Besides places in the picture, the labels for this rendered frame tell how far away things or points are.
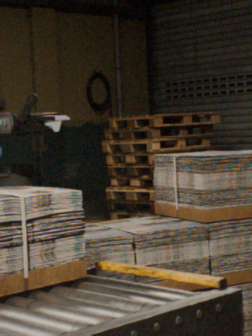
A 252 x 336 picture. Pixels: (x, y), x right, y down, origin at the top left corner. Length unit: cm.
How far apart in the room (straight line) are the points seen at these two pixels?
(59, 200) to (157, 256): 78
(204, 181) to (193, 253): 25
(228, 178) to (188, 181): 14
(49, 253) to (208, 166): 95
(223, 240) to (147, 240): 30
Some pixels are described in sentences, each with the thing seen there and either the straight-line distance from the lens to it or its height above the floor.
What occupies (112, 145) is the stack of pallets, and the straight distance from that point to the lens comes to 940.
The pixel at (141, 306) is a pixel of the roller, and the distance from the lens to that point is 167.
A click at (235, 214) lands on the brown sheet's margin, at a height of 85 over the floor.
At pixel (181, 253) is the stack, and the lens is 264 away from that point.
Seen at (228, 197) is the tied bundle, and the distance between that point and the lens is 271.
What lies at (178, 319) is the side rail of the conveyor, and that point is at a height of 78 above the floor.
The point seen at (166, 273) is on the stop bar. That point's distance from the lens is 190.
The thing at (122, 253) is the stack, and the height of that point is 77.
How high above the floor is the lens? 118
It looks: 3 degrees down
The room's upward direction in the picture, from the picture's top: 3 degrees counter-clockwise
